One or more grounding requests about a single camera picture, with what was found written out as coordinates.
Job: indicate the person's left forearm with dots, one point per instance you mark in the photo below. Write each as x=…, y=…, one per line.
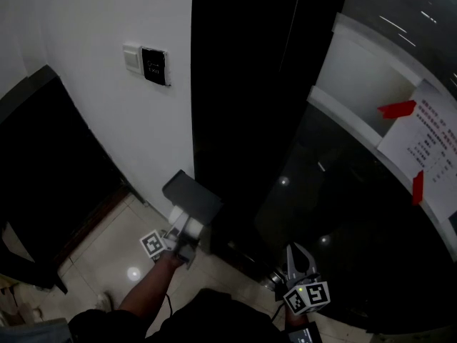
x=150, y=288

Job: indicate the black device with screen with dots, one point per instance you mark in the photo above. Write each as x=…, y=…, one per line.
x=305, y=334

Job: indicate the dark grey toilet paper holder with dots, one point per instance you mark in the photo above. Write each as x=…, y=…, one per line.
x=194, y=196

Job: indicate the grey-blue fabric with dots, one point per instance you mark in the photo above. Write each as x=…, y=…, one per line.
x=34, y=331

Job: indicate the person's shoe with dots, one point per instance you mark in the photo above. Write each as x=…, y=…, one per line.
x=105, y=301

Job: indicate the person's right forearm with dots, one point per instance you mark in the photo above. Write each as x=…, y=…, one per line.
x=295, y=321

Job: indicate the dark wooden door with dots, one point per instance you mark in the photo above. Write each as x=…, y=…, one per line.
x=46, y=163

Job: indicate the chrome door stopper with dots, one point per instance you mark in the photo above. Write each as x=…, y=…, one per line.
x=272, y=281

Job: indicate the red tape strip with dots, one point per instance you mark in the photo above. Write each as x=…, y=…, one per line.
x=397, y=109
x=417, y=188

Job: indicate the black wall button panel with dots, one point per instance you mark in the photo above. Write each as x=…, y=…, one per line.
x=154, y=66

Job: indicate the white wall switch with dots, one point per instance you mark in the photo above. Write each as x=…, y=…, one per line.
x=131, y=58

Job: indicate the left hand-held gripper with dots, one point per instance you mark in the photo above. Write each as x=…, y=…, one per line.
x=178, y=250

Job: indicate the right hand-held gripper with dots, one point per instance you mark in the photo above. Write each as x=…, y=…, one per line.
x=307, y=296

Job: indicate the white paper notice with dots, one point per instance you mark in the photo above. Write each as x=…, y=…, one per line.
x=425, y=148

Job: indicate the person's dark shirt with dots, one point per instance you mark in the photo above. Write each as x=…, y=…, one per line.
x=200, y=322

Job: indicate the white niche frame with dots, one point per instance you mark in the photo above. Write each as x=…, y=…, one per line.
x=357, y=73

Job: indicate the black glossy door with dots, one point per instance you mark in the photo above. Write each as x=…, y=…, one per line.
x=242, y=102

